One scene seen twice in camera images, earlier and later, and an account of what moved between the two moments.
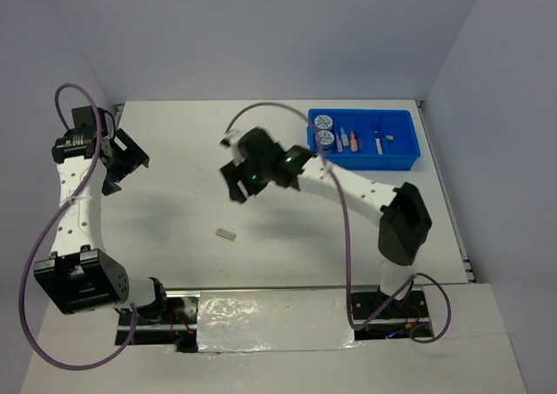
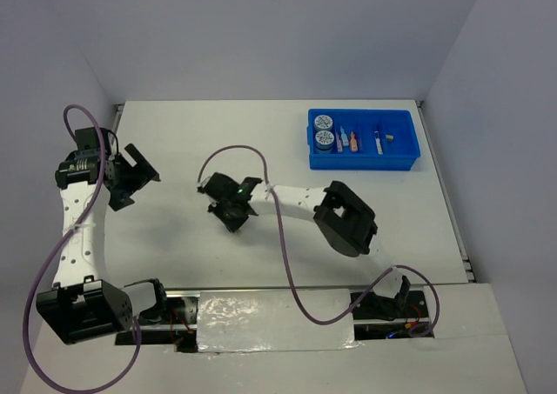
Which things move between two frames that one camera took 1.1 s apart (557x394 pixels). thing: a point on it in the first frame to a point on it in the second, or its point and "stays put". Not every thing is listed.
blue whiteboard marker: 379,143 stays put
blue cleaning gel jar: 325,137 stays put
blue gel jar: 324,122 stays put
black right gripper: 233,172 to 234,222
